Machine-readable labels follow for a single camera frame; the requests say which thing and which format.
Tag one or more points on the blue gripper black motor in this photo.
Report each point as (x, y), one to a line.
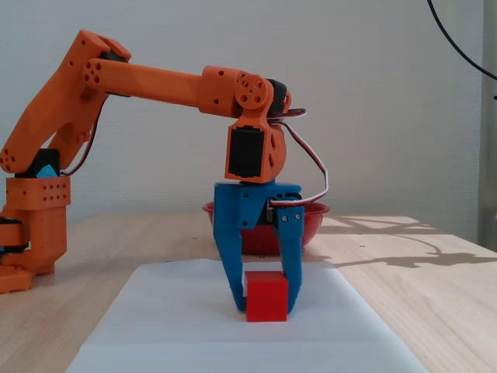
(237, 207)

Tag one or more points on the white paper sheet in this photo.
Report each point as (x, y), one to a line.
(174, 311)

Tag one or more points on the red speckled bowl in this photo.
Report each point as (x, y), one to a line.
(310, 225)

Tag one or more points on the red cube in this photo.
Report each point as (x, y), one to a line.
(267, 297)

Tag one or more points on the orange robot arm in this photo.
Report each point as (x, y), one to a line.
(155, 85)

